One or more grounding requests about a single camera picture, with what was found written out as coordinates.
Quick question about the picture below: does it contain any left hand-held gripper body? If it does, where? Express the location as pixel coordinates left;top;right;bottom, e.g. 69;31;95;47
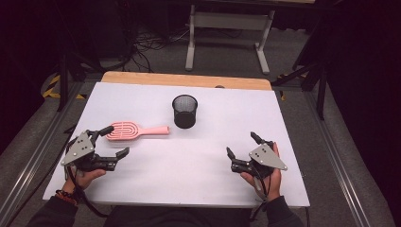
61;130;120;173

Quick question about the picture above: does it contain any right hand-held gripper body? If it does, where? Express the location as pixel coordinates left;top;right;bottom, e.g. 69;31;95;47
231;140;288;181

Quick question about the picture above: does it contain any pink hairbrush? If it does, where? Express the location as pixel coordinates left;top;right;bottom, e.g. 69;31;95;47
105;121;171;142

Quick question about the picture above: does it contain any black mesh pen cup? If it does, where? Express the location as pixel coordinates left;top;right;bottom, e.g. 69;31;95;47
171;94;199;130

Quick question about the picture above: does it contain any person's left hand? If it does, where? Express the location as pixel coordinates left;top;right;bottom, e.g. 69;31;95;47
61;167;108;194

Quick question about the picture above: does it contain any person's right hand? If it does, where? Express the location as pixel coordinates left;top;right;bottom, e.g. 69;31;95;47
240;141;283;202

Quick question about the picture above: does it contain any white table cover board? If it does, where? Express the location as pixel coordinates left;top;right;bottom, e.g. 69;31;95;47
42;81;311;209

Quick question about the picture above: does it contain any black metal stand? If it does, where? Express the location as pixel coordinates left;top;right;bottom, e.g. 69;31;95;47
56;51;106;113
271;60;329;121

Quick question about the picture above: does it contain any yellow and black hazard tape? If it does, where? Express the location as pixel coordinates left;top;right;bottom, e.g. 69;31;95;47
42;73;87;100

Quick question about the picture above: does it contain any person's lap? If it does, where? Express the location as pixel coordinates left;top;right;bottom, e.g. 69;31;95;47
103;205;269;227

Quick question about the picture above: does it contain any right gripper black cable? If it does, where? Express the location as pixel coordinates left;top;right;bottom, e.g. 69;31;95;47
250;174;272;222

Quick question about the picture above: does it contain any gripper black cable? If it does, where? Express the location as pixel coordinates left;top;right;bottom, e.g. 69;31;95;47
250;174;272;222
64;165;110;219

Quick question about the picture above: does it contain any aluminium floor rail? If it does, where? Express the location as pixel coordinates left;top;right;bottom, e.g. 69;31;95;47
0;80;85;227
303;90;373;227

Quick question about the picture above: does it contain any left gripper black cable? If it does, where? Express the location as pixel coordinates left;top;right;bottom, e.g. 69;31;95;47
64;165;110;219

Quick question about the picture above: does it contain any red and black bracelet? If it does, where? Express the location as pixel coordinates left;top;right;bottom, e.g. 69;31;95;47
54;188;78;206

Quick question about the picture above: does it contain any bundle of black floor cables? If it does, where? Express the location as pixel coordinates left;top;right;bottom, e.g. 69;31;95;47
102;23;191;74

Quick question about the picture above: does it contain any white metal desk frame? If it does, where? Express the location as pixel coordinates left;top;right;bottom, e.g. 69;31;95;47
184;4;276;76

